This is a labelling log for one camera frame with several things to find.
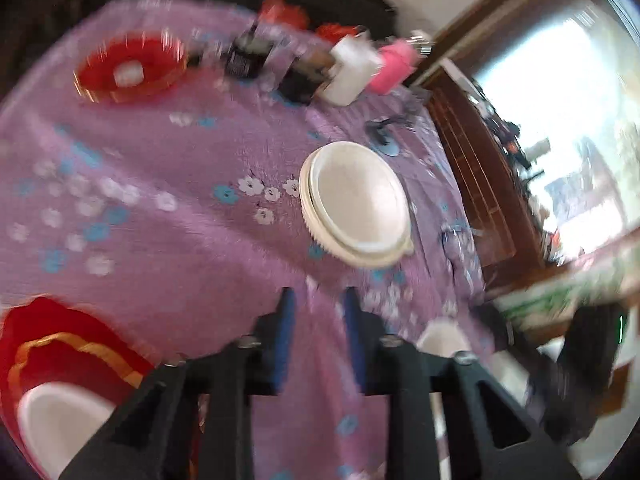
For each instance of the black jar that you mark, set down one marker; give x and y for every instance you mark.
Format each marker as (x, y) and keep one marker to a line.
(247, 55)
(305, 80)

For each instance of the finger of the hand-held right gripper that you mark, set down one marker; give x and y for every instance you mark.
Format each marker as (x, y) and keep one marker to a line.
(500, 330)

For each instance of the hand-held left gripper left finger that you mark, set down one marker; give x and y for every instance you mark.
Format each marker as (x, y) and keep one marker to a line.
(280, 340)

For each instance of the purple framed eyeglasses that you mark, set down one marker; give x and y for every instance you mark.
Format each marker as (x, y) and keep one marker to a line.
(460, 245)

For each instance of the red plate with gold rim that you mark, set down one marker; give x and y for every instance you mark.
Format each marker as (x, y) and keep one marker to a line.
(65, 320)

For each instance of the pink thermos bottle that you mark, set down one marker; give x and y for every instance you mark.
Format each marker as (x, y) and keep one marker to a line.
(397, 65)

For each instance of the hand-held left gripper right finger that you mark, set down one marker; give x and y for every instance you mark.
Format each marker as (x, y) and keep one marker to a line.
(357, 340)

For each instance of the red plastic bag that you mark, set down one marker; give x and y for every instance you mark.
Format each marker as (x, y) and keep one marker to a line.
(340, 31)
(282, 7)

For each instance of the red ribbed glass plate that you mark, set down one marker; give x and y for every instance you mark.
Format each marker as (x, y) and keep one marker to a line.
(100, 67)

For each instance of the purple floral tablecloth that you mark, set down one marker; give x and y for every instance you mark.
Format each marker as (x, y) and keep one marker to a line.
(190, 240)

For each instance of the white plastic jar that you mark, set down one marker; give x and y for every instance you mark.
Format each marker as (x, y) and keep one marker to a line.
(350, 70)

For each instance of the bright window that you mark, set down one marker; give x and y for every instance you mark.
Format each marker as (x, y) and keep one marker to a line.
(560, 125)

